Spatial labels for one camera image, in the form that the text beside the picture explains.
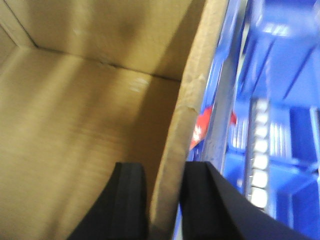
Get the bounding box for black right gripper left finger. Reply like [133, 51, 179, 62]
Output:
[68, 162, 148, 240]

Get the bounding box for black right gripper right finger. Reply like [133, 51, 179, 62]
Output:
[180, 161, 307, 240]

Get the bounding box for brown cardboard carton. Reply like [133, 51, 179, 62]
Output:
[0, 0, 228, 240]

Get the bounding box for red snack bag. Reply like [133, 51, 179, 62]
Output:
[188, 105, 237, 151]

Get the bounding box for blue bin upper right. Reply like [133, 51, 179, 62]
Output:
[172, 0, 320, 240]

